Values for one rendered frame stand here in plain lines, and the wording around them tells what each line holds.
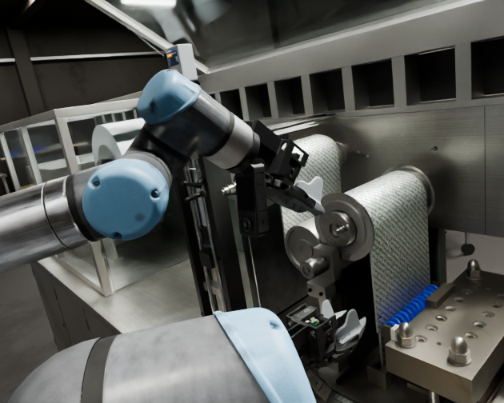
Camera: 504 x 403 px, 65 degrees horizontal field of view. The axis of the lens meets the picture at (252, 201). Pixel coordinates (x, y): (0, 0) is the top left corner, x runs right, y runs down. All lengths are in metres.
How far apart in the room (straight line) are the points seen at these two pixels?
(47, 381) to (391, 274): 0.73
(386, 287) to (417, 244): 0.15
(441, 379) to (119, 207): 0.65
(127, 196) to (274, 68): 1.03
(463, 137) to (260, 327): 0.82
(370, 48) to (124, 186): 0.87
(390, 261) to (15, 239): 0.69
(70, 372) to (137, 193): 0.16
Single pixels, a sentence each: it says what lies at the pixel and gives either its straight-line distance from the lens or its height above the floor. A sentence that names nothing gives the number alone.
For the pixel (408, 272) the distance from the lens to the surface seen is 0.97.
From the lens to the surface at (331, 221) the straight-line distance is 0.82.
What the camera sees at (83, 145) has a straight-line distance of 1.53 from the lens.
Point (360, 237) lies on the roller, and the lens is 0.81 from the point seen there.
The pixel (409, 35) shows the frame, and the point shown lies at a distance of 1.08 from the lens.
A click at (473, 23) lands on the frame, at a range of 1.02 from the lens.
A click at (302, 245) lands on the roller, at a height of 1.19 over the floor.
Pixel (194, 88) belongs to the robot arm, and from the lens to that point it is 0.52.
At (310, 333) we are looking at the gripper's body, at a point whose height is 1.15.
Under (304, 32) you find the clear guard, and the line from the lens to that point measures 1.24.
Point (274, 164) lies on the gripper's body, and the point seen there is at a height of 1.43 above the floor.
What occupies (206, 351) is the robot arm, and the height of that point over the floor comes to 1.38.
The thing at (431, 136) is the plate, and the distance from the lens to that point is 1.06.
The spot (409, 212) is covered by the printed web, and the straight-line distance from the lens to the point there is 0.93.
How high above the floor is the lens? 1.53
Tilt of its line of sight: 14 degrees down
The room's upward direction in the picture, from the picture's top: 9 degrees counter-clockwise
